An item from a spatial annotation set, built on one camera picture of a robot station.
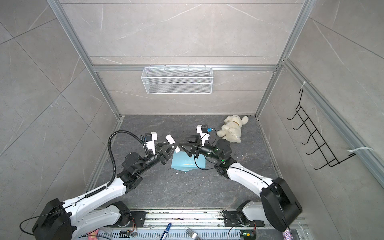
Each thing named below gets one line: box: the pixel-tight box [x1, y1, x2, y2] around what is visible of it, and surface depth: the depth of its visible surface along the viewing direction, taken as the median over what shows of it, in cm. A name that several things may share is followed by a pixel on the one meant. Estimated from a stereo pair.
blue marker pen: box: [160, 222, 172, 240], surface depth 71 cm
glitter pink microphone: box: [282, 227, 294, 240], surface depth 69 cm
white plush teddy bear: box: [216, 115, 249, 143], surface depth 104 cm
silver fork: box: [185, 227, 202, 240], surface depth 70 cm
